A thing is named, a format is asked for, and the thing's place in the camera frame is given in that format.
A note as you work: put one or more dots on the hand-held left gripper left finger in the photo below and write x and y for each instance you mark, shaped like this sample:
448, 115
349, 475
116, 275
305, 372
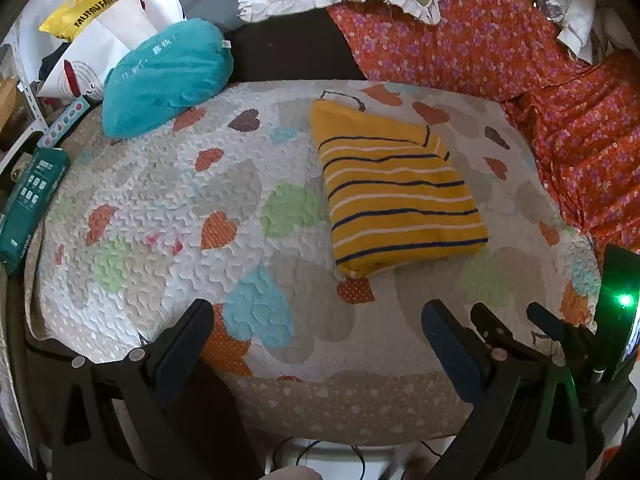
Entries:
182, 345

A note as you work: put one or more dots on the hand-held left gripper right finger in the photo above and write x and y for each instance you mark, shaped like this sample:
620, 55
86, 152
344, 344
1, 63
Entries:
455, 350

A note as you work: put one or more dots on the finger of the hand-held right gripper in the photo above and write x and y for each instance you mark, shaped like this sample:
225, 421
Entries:
545, 322
500, 335

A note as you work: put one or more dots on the yellow striped sweater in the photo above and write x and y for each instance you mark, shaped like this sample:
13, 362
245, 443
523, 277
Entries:
400, 200

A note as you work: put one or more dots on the heart-printed quilt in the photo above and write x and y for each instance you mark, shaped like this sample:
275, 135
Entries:
165, 200

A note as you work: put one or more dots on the green cardboard box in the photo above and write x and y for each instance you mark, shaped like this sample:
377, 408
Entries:
30, 200

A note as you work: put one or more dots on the slim box with round pictures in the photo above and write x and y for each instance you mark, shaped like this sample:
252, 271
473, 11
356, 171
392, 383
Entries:
62, 122

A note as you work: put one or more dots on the teal plush pillow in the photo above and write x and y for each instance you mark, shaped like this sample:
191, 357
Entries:
165, 80

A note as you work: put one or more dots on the orange floral cloth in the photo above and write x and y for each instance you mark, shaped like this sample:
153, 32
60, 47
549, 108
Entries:
500, 50

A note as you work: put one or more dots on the white metal rack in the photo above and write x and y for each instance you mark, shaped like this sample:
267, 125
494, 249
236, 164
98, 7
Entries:
27, 100

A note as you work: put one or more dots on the brown cardboard box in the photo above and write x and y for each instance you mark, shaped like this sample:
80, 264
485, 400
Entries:
9, 95

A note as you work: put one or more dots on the white crumpled cloth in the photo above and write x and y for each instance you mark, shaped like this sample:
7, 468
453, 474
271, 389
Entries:
580, 20

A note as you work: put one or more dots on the white paper bag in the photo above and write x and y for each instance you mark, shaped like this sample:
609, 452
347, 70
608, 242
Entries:
110, 40

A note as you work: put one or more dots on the yellow plastic bag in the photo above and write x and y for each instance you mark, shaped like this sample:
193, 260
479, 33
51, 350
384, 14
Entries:
75, 15

